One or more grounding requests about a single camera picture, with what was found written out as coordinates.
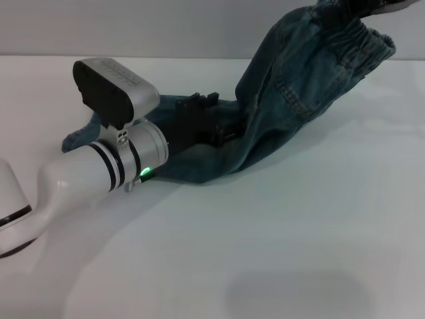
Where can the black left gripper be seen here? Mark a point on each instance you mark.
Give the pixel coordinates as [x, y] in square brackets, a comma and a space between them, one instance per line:
[192, 126]

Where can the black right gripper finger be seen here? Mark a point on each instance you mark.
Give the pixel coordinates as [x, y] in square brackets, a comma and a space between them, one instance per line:
[396, 5]
[370, 7]

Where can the blue denim shorts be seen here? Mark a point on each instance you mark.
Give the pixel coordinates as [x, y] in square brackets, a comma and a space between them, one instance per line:
[292, 86]

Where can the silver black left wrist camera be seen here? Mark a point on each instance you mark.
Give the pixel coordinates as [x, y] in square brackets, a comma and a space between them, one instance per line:
[109, 89]

